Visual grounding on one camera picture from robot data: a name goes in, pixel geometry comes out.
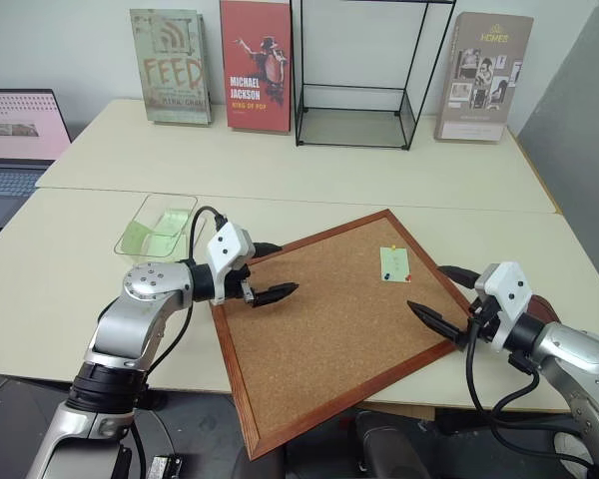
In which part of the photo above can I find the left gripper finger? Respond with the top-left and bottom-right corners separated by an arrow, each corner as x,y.
252,241 -> 285,259
252,282 -> 300,308

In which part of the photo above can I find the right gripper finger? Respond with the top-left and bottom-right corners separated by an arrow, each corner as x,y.
407,299 -> 468,348
435,264 -> 481,291

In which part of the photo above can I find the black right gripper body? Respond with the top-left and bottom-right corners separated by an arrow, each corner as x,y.
456,293 -> 502,350

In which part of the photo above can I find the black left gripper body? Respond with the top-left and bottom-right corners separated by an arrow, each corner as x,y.
225,261 -> 259,307

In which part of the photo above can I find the wood framed cork board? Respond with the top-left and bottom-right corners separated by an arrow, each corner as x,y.
209,209 -> 473,463

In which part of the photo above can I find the pale green paper note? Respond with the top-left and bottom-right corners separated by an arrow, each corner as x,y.
379,244 -> 413,285

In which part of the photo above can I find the clear plastic tray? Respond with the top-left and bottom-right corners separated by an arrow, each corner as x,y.
113,193 -> 200,263

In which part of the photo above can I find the black rounded shape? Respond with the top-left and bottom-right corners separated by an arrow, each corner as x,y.
352,408 -> 433,479

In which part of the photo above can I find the white rounded object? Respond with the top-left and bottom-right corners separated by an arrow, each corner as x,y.
552,430 -> 595,470

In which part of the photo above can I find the red Michael Jackson book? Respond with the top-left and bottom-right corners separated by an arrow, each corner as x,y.
219,0 -> 294,135

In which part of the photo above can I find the beige Hermes book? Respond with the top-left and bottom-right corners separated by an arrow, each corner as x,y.
433,11 -> 536,144

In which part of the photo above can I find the grey green FEED book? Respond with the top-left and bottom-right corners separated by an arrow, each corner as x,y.
129,8 -> 214,127

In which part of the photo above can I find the open laptop with pink screen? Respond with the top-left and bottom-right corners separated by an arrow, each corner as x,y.
0,89 -> 73,230

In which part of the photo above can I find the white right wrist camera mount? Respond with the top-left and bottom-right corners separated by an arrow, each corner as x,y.
473,261 -> 534,353

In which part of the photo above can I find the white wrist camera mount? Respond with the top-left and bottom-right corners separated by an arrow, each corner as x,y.
206,222 -> 257,306
473,261 -> 534,353

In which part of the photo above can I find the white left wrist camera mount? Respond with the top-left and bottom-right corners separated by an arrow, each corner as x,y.
206,222 -> 257,306

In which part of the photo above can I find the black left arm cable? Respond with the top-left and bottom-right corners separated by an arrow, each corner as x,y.
129,206 -> 230,479

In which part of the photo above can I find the black wire frame stand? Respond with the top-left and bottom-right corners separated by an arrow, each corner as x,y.
289,0 -> 456,152

